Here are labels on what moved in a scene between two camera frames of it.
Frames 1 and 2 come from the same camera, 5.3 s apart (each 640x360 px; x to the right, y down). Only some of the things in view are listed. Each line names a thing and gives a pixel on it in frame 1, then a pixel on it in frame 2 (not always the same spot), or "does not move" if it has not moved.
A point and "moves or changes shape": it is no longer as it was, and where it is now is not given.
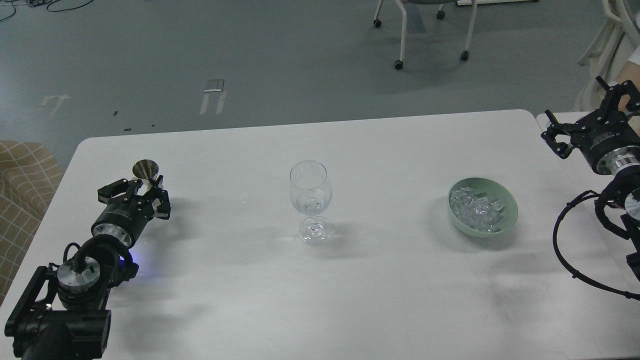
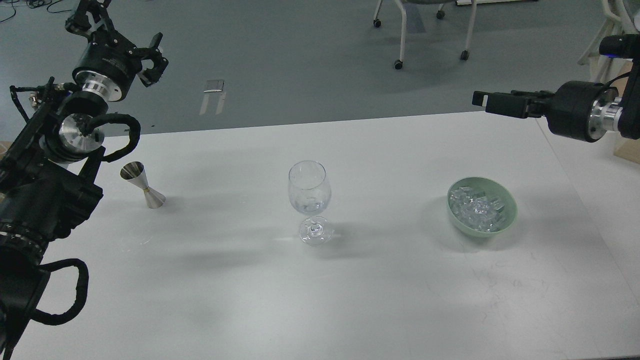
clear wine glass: [311, 192] does not move
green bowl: [481, 207] does not move
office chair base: [440, 14] does not move
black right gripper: [607, 140] → [568, 112]
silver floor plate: [213, 85] does not move
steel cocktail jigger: [145, 169] moves or changes shape
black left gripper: [124, 216] → [110, 64]
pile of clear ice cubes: [476, 209] does not move
